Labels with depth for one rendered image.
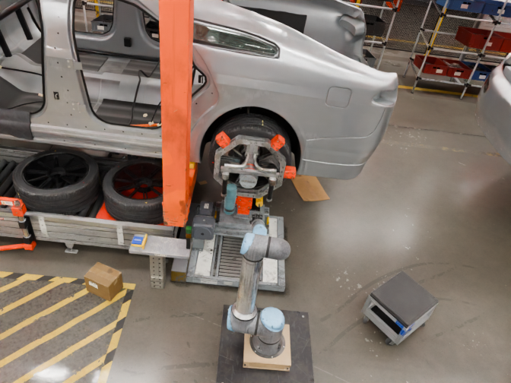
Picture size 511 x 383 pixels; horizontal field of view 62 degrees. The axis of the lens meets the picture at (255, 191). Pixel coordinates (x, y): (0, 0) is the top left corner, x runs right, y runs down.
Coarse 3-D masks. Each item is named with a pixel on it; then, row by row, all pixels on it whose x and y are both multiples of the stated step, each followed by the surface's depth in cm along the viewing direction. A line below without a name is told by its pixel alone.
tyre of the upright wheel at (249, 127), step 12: (228, 120) 332; (240, 120) 323; (252, 120) 322; (264, 120) 326; (216, 132) 334; (228, 132) 318; (240, 132) 317; (252, 132) 316; (264, 132) 316; (276, 132) 323; (216, 144) 324; (288, 144) 331; (288, 156) 329
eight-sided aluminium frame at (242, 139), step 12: (252, 144) 313; (264, 144) 313; (216, 156) 320; (276, 156) 320; (216, 168) 330; (216, 180) 336; (276, 180) 339; (240, 192) 343; (252, 192) 344; (264, 192) 342
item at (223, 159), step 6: (234, 150) 330; (258, 150) 329; (222, 156) 334; (240, 156) 338; (264, 156) 334; (222, 162) 348; (228, 162) 361; (240, 162) 337; (258, 162) 340; (270, 168) 359; (234, 174) 357; (228, 180) 346; (234, 180) 351; (258, 180) 355; (264, 180) 352; (240, 186) 349; (258, 186) 349
